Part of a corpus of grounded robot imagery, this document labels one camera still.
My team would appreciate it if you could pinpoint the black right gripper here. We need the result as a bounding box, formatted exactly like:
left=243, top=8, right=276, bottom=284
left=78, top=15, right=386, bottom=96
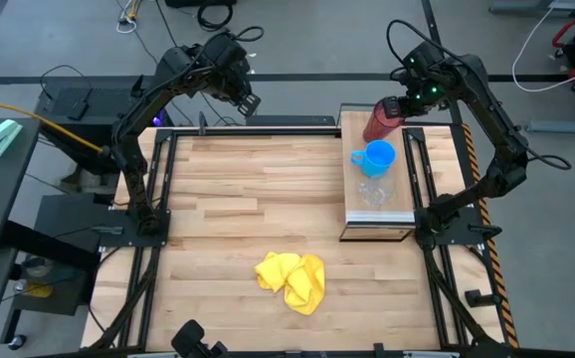
left=380, top=74, right=451, bottom=120

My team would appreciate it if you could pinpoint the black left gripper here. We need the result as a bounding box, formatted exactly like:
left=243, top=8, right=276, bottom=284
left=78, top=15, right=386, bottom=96
left=206, top=57, right=263, bottom=119

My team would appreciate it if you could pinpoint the red ribbed cup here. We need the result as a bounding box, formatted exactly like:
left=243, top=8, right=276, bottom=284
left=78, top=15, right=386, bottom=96
left=362, top=97, right=404, bottom=144

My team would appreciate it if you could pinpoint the blue plastic mug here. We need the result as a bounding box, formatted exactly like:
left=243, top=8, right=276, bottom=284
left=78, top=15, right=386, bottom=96
left=350, top=139, right=398, bottom=179

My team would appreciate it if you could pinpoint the clear plastic cup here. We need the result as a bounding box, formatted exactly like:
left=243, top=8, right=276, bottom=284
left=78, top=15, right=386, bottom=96
left=358, top=176, right=397, bottom=208

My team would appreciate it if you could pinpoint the wooden shelf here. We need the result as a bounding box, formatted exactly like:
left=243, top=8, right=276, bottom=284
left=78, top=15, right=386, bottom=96
left=338, top=102, right=417, bottom=244

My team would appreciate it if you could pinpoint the black power strip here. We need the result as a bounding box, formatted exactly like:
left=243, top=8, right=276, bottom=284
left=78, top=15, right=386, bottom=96
left=245, top=114, right=337, bottom=127

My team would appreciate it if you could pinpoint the black floor box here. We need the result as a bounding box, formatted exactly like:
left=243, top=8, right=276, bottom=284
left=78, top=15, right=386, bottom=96
left=165, top=0, right=238, bottom=8

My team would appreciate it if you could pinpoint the grey desk foot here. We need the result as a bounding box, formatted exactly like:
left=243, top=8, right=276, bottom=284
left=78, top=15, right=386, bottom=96
left=488, top=0, right=575, bottom=16
left=525, top=106, right=575, bottom=135

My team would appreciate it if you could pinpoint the black computer tower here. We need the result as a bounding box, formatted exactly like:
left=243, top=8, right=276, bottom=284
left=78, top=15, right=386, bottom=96
left=35, top=74, right=174, bottom=175

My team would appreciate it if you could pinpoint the small black box on tower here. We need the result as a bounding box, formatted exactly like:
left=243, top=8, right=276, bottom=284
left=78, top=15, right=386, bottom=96
left=67, top=101, right=90, bottom=121

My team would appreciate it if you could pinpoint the yellow cloth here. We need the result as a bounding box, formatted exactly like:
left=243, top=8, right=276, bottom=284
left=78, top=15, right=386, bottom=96
left=253, top=252, right=326, bottom=316

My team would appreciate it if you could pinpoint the black knob clamp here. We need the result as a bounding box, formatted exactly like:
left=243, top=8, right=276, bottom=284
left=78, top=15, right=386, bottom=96
left=465, top=288, right=496, bottom=308

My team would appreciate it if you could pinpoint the orange black hazard tape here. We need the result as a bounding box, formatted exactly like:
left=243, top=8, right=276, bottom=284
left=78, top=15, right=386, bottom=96
left=461, top=123, right=520, bottom=349

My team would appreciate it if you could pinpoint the black blocky device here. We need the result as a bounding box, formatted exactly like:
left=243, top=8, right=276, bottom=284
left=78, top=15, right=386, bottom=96
left=170, top=319, right=230, bottom=358

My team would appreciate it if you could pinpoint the mint green stapler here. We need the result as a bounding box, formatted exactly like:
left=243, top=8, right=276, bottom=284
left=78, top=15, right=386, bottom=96
left=0, top=118, right=23, bottom=158

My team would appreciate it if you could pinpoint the black low cart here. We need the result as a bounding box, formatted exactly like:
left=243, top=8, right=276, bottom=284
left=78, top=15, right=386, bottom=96
left=0, top=192, right=102, bottom=347

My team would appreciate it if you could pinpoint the yellow item on cart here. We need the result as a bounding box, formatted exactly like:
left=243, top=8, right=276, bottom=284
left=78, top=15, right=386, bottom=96
left=23, top=280, right=54, bottom=299

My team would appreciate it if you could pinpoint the black aluminium table frame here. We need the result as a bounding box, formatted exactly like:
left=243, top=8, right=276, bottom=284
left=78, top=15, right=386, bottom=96
left=81, top=126, right=517, bottom=358

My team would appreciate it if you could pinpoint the coiled black cable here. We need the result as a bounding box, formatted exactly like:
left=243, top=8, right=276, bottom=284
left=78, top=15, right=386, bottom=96
left=196, top=2, right=234, bottom=33

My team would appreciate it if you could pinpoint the long black floor cable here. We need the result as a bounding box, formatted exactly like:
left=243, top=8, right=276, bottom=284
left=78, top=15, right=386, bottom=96
left=153, top=0, right=242, bottom=126

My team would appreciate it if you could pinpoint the white floor cable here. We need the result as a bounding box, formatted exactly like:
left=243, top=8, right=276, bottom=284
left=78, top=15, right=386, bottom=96
left=510, top=0, right=575, bottom=93

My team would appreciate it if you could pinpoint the white yellow cable bundle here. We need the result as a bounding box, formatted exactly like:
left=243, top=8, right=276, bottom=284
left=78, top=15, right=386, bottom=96
left=115, top=0, right=144, bottom=35

